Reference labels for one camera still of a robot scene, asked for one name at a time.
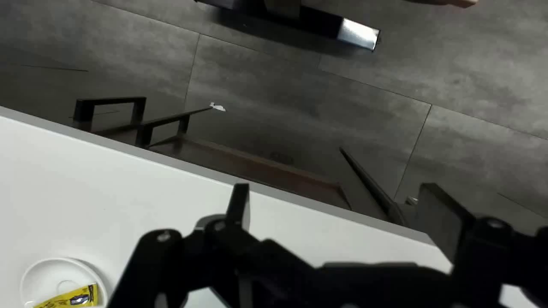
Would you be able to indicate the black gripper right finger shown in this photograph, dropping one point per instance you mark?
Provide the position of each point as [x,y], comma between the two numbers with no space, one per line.
[485,251]

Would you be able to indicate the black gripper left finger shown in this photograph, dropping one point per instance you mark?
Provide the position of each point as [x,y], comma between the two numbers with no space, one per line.
[166,265]

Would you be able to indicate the yellow packet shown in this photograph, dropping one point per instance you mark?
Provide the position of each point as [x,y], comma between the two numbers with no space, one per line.
[81,296]

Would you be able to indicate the white round lid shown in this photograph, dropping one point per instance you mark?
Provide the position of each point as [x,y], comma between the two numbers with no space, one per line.
[53,275]

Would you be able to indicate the black metal frame stand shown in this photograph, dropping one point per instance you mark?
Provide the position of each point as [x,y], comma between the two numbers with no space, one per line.
[144,130]

